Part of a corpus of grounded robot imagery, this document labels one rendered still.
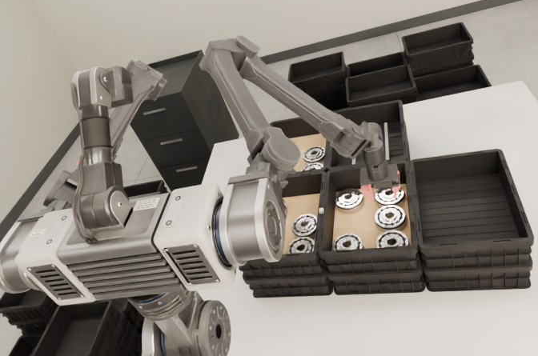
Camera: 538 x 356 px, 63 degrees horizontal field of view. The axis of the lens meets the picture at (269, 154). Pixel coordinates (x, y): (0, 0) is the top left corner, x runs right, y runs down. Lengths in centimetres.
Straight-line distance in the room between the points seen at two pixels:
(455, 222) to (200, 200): 98
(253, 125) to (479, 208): 89
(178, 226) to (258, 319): 91
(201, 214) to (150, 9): 430
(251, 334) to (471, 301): 71
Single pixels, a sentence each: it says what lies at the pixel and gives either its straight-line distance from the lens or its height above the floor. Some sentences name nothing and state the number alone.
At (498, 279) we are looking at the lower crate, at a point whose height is 76.
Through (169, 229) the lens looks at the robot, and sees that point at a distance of 77.
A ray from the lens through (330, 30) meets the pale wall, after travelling 473.
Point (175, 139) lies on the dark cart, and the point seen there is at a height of 57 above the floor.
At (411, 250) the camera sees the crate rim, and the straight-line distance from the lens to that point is 137.
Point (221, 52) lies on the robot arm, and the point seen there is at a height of 160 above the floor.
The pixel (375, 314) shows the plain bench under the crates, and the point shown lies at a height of 70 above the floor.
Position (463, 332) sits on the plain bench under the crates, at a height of 70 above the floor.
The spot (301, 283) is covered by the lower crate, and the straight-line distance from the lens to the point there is 156.
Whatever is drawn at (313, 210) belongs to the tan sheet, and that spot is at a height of 83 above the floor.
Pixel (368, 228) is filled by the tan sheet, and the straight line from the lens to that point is 158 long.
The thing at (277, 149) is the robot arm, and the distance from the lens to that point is 91.
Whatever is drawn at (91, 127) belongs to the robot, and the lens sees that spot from 86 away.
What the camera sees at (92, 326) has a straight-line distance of 232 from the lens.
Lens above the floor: 200
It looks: 35 degrees down
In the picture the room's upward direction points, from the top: 22 degrees counter-clockwise
